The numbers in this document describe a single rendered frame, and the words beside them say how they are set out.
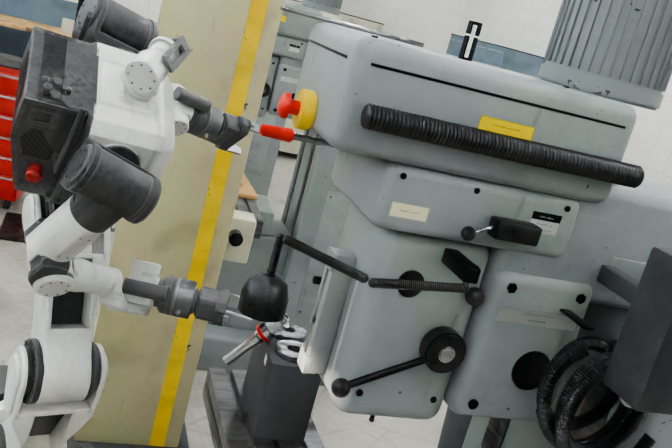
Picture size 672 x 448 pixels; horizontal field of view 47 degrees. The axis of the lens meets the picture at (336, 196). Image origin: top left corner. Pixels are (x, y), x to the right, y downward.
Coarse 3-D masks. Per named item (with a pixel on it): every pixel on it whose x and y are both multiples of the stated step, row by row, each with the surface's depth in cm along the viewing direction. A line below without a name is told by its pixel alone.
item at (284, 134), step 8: (264, 128) 124; (272, 128) 124; (280, 128) 125; (288, 128) 126; (272, 136) 125; (280, 136) 125; (288, 136) 125; (296, 136) 126; (304, 136) 127; (312, 136) 128; (320, 144) 128; (328, 144) 128
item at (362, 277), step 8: (288, 240) 112; (296, 240) 111; (296, 248) 111; (304, 248) 110; (312, 248) 110; (312, 256) 109; (320, 256) 108; (328, 256) 108; (328, 264) 108; (336, 264) 107; (344, 264) 106; (344, 272) 106; (352, 272) 105; (360, 272) 105; (360, 280) 104
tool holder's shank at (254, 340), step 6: (252, 336) 178; (258, 336) 178; (246, 342) 179; (252, 342) 178; (258, 342) 178; (234, 348) 180; (240, 348) 179; (246, 348) 179; (228, 354) 180; (234, 354) 179; (240, 354) 179; (228, 360) 180; (234, 360) 180
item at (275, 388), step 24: (288, 336) 181; (264, 360) 176; (288, 360) 172; (264, 384) 171; (288, 384) 171; (312, 384) 172; (264, 408) 171; (288, 408) 173; (312, 408) 174; (264, 432) 173; (288, 432) 174
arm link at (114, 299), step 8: (120, 272) 170; (120, 280) 168; (112, 288) 167; (120, 288) 169; (104, 296) 168; (112, 296) 168; (120, 296) 169; (104, 304) 171; (112, 304) 169; (120, 304) 169; (128, 304) 171; (136, 304) 172; (128, 312) 171; (136, 312) 173; (144, 312) 174
